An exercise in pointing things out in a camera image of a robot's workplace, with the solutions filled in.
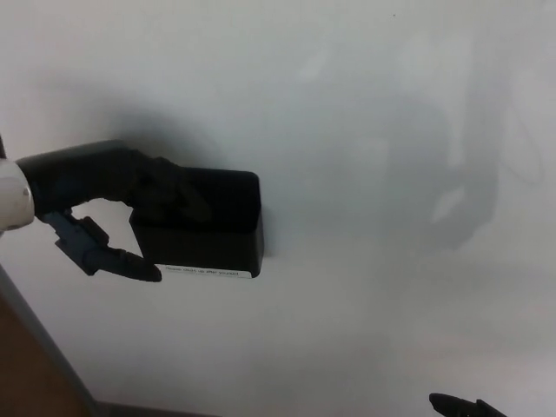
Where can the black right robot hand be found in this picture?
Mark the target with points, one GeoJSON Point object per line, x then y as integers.
{"type": "Point", "coordinates": [460, 405]}

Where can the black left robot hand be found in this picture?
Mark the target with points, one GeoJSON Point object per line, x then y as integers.
{"type": "Point", "coordinates": [108, 178]}

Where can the black magnetic marker holder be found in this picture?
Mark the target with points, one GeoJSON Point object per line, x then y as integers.
{"type": "Point", "coordinates": [217, 243]}

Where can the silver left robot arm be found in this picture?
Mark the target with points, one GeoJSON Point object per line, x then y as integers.
{"type": "Point", "coordinates": [13, 195]}

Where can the white whiteboard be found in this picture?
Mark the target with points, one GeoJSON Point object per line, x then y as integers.
{"type": "Point", "coordinates": [347, 130]}

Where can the grey whiteboard frame edge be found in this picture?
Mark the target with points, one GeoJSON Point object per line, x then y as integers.
{"type": "Point", "coordinates": [43, 347]}

